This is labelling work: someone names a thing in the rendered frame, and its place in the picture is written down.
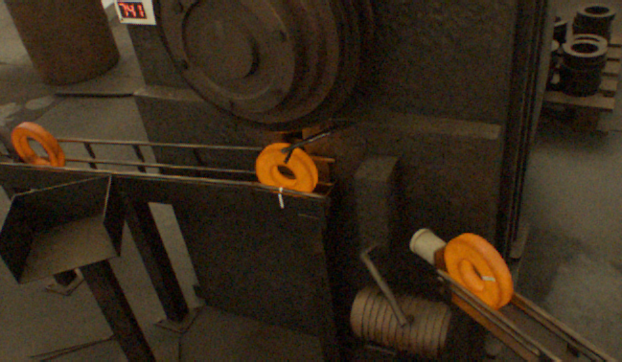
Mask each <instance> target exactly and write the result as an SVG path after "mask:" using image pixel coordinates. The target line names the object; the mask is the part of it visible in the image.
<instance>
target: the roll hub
mask: <svg viewBox="0 0 622 362"><path fill-rule="evenodd" d="M173 1H180V2H181V4H182V5H183V6H184V8H183V12H182V13H179V14H176V13H174V10H173V9H172V3H173ZM274 30H282V32H283V33H284V35H285V39H284V42H283V43H282V44H277V43H275V42H274V40H273V38H272V34H273V31H274ZM166 32H167V39H168V42H169V46H170V49H171V52H172V55H173V58H174V60H175V62H176V60H177V59H178V58H183V59H184V60H186V61H187V63H188V67H187V68H186V69H185V70H181V69H180V71H181V72H182V75H183V76H184V78H185V79H186V80H187V81H188V82H189V83H190V84H191V85H192V86H193V87H194V88H195V89H196V90H197V91H198V92H199V93H200V94H201V95H202V96H204V97H205V98H206V99H208V100H209V101H211V102H213V103H214V104H216V105H218V106H220V107H222V108H224V107H223V106H222V102H223V100H224V99H226V100H230V101H231V103H233V107H232V109H231V110H230V111H233V112H238V113H244V114H256V113H262V112H265V111H267V110H269V109H272V108H274V107H276V106H277V105H278V104H280V103H281V102H282V101H283V100H284V99H285V98H286V97H287V95H288V94H289V93H290V92H291V91H292V90H293V89H294V86H295V85H296V83H297V82H298V80H299V79H300V77H301V74H302V71H304V67H305V59H306V50H305V41H304V37H303V34H301V30H300V28H299V25H298V23H297V20H296V18H295V16H294V14H293V13H292V11H291V9H290V8H289V6H288V4H287V3H286V2H285V0H172V1H171V3H170V6H169V9H168V11H167V17H166ZM272 89H279V91H280V92H281V94H282V97H281V99H280V100H279V101H274V100H273V99H272V98H271V97H270V96H269V95H268V94H270V92H271V90H272Z"/></svg>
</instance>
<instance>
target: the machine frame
mask: <svg viewBox="0 0 622 362"><path fill-rule="evenodd" d="M369 1H370V6H371V11H372V17H373V43H372V50H371V55H370V58H369V61H368V64H367V67H366V69H365V71H364V74H363V75H362V77H361V79H360V81H359V82H358V84H357V87H356V88H355V89H354V91H353V92H352V93H351V94H350V95H349V97H348V98H347V100H346V101H345V103H343V104H342V106H341V107H340V108H339V109H338V110H337V111H335V113H334V114H333V115H332V116H330V117H329V118H328V119H326V120H325V121H323V122H321V123H320V124H316V125H315V126H314V127H312V128H309V129H306V130H302V135H303V139H307V138H309V137H310V136H312V135H314V134H317V133H319V132H321V131H323V130H325V129H327V128H330V127H332V126H334V124H337V126H338V127H341V126H342V125H343V124H347V123H349V122H352V121H354V122H355V124H354V126H352V127H349V128H347V129H344V130H342V131H339V132H337V133H334V134H332V135H329V136H327V137H324V138H322V139H319V140H317V141H314V142H312V143H309V144H307V145H305V148H306V153H307V154H308V155H309V156H310V154H316V155H323V156H329V157H336V158H337V163H336V164H335V163H329V166H330V174H331V180H330V182H334V180H335V179H336V178H337V177H338V178H339V183H340V191H341V201H340V203H339V204H338V206H337V208H336V209H334V212H333V213H332V215H331V224H332V232H333V240H334V253H335V254H336V262H337V269H338V277H339V283H340V291H341V299H342V306H343V313H344V321H345V328H346V336H347V344H348V347H350V348H353V349H357V350H360V351H365V348H364V346H365V343H366V340H361V339H360V338H359V337H356V336H355V334H354V330H353V329H352V328H351V312H352V307H353V304H354V301H355V298H356V296H357V293H358V292H359V291H360V289H363V288H364V287H365V286H366V285H370V286H373V285H376V286H378V287H380V286H379V285H378V283H377V282H376V280H375V279H374V277H373V276H372V274H371V273H370V271H368V270H367V268H366V267H365V265H364V264H363V262H362V261H361V259H360V257H359V255H360V252H359V251H360V243H359V232H358V222H357V202H356V191H355V180H354V176H355V174H356V172H357V170H358V168H359V166H360V165H361V163H362V162H363V159H364V157H365V156H366V154H369V153H377V154H384V155H391V156H396V157H398V160H399V175H400V205H401V235H400V237H399V239H398V242H397V244H396V246H395V248H394V250H393V253H392V255H391V256H390V257H389V258H385V257H381V256H376V255H372V254H370V255H369V256H370V257H371V259H372V261H373V263H374V264H375V265H376V267H377V268H378V269H379V271H380V273H381V274H382V276H383V277H384V279H385V280H386V282H387V283H388V284H389V286H390V287H391V289H392V290H396V291H397V292H399V291H400V292H402V293H403V294H405V293H409V294H410V295H411V296H412V295H416V296H417V297H419V296H421V297H423V298H424V300H425V299H426V298H429V299H430V301H431V302H432V301H435V300H436V302H437V304H439V303H443V304H444V305H449V306H450V311H451V312H454V305H453V304H451V303H450V302H449V300H447V299H446V298H445V297H443V296H442V295H441V294H440V293H439V292H438V291H436V286H435V274H434V267H433V265H431V264H430V263H429V262H427V260H426V259H424V258H423V257H422V256H420V255H417V254H416V253H414V252H413V251H412V250H411V247H410V243H411V240H412V238H413V237H414V235H415V234H416V233H417V232H419V231H420V230H423V229H428V230H429V231H430V232H432V233H433V235H435V236H436V237H437V238H439V239H441V240H442V241H444V242H445V243H449V242H450V241H451V240H453V239H455V238H458V237H459V236H461V235H464V234H472V235H476V236H478V237H480V238H484V239H485V240H486V241H488V242H489V243H490V244H491V245H492V246H493V247H494V248H495V249H496V251H497V252H498V253H499V254H500V256H501V257H502V258H503V260H504V262H505V263H506V265H507V267H508V271H509V273H510V276H511V279H512V284H513V289H514V290H515V291H516V290H517V285H518V277H519V272H520V267H521V263H522V258H523V253H524V249H525V244H526V240H527V236H528V228H529V222H528V221H523V220H519V218H520V211H521V204H522V197H523V189H524V182H525V175H526V168H527V161H528V154H529V147H530V140H531V132H532V125H533V119H534V112H535V104H536V97H537V90H538V83H539V75H540V69H541V56H542V48H543V41H544V34H545V27H546V20H547V13H548V6H549V0H369ZM126 25H127V30H128V33H129V36H130V39H131V42H132V45H133V48H134V51H135V54H136V56H137V60H138V63H139V66H140V69H141V72H142V75H143V78H144V81H145V84H146V85H144V86H143V87H142V88H139V89H138V90H137V91H136V92H134V93H133V98H134V100H135V103H136V106H137V108H138V112H139V115H140V118H141V121H142V124H143V126H144V129H145V131H146V134H147V137H148V140H149V142H161V143H182V144H204V145H224V146H245V147H264V148H266V147H267V146H269V145H273V144H277V143H285V144H290V145H291V141H290V138H291V136H292V135H293V134H294V133H295V132H296V131H295V132H285V133H280V132H268V131H262V130H259V129H255V128H252V127H249V126H246V125H243V124H240V122H237V121H234V120H232V119H230V118H229V117H227V116H225V115H223V114H222V113H220V112H219V111H217V110H216V109H215V108H214V107H213V106H211V105H210V104H209V103H208V102H206V101H205V100H204V99H203V98H201V97H200V96H199V95H198V94H197V93H196V92H195V91H194V89H193V88H192V87H190V86H189V85H188V84H187V83H186V82H185V80H184V79H183V78H182V77H181V76H180V75H179V73H178V71H177V70H176V68H175V67H174V65H173V63H172V61H171V59H170V58H169V56H168V54H167V52H166V50H165V48H164V46H163V43H162V41H161V39H160V36H159V33H158V31H157V28H156V25H152V24H136V23H126ZM195 152H196V157H197V159H198V162H200V166H199V167H206V168H221V169H234V170H254V169H255V168H256V166H255V163H254V160H253V156H252V153H251V151H250V150H231V149H211V148H195ZM172 207H173V211H174V214H175V217H176V220H177V223H178V225H179V229H180V232H181V235H182V237H183V240H184V242H185V245H186V248H187V251H188V254H189V257H190V259H191V262H192V266H193V268H194V271H195V274H196V276H197V279H196V280H195V281H194V282H193V284H192V287H193V290H194V292H195V293H196V295H197V297H200V298H203V299H205V301H206V305H208V306H212V307H215V308H218V309H222V310H225V311H229V312H233V313H236V314H240V315H242V316H246V317H249V318H252V319H256V320H259V321H263V322H266V323H270V324H273V325H276V326H280V327H283V328H289V329H292V330H295V331H299V332H302V333H305V334H307V335H309V336H312V337H316V338H319V339H320V337H319V330H318V325H317V320H316V314H315V309H314V303H313V297H312V292H311V282H310V276H309V270H308V266H307V260H306V254H305V248H303V242H302V238H301V232H300V226H299V222H294V221H289V220H285V219H281V218H276V217H270V216H266V215H254V214H247V213H237V212H228V211H220V210H211V209H202V208H193V207H184V206H176V205H172Z"/></svg>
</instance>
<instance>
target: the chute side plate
mask: <svg viewBox="0 0 622 362"><path fill-rule="evenodd" d="M106 175H108V174H97V173H85V172H73V171H63V170H42V169H30V168H20V167H8V166H0V179H4V180H8V181H10V182H11V184H12V187H13V188H21V189H30V190H38V191H39V190H44V189H48V187H53V186H57V185H62V184H67V183H72V182H77V181H81V180H85V179H90V178H96V177H101V176H106ZM112 176H113V178H114V180H115V183H116V185H117V187H118V190H119V192H121V193H126V194H128V195H129V198H130V200H132V201H141V202H149V203H159V204H168V205H176V206H184V207H193V208H202V209H211V210H220V211H228V212H237V213H247V214H254V215H266V216H270V217H276V218H281V219H285V220H289V221H294V222H299V220H298V214H300V215H310V216H315V217H319V218H320V223H321V228H323V229H327V228H328V227H327V218H326V212H325V205H324V201H322V200H316V199H311V198H306V197H301V196H295V195H290V194H285V193H281V192H275V191H270V190H264V189H259V188H254V189H253V188H252V187H243V186H232V185H221V184H210V183H197V182H187V181H175V180H165V179H152V178H142V177H130V176H119V175H112ZM0 186H1V183H0ZM253 190H254V191H253ZM279 194H280V195H281V196H282V200H283V205H284V208H283V207H282V206H281V201H280V196H279Z"/></svg>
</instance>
